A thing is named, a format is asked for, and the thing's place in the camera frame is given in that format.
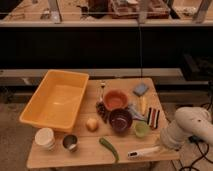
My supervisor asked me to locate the green chili pepper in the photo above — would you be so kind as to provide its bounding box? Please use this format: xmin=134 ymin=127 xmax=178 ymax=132
xmin=99 ymin=137 xmax=119 ymax=163

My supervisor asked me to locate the white paper cup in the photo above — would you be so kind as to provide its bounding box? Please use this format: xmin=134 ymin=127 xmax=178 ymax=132
xmin=35 ymin=128 xmax=55 ymax=149

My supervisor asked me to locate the small metal cup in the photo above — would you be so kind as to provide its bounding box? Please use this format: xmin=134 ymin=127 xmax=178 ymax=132
xmin=62 ymin=134 xmax=78 ymax=152

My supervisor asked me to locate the blue sponge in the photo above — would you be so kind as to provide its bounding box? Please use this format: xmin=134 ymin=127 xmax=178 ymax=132
xmin=133 ymin=83 xmax=149 ymax=97

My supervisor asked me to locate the wooden table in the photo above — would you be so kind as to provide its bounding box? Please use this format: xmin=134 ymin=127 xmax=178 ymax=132
xmin=27 ymin=78 xmax=179 ymax=169

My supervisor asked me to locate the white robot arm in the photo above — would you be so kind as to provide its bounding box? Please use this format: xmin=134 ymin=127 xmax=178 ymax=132
xmin=160 ymin=107 xmax=213 ymax=150

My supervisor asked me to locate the yellow plastic bin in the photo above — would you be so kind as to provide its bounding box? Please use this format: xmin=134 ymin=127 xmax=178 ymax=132
xmin=19 ymin=70 xmax=89 ymax=133

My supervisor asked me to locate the dark grapes bunch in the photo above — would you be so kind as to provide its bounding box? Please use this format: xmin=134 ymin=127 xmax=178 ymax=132
xmin=96 ymin=102 xmax=109 ymax=123

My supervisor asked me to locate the small green cup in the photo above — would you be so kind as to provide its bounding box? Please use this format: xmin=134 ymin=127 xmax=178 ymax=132
xmin=134 ymin=121 xmax=150 ymax=138

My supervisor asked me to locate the grey cloth piece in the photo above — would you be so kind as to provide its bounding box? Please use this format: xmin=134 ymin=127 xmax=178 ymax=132
xmin=127 ymin=104 xmax=146 ymax=121

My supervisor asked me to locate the dark purple bowl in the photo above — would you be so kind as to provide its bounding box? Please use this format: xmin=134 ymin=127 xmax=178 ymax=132
xmin=109 ymin=109 xmax=133 ymax=133

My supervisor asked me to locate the orange ceramic bowl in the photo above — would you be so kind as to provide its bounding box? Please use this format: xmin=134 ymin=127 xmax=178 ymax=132
xmin=103 ymin=90 xmax=128 ymax=111

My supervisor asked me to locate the striped multicolour block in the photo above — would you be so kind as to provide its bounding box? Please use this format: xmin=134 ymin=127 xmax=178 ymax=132
xmin=147 ymin=108 xmax=160 ymax=130

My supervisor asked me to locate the metal fork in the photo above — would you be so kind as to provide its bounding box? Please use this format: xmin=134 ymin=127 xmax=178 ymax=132
xmin=100 ymin=81 xmax=106 ymax=102

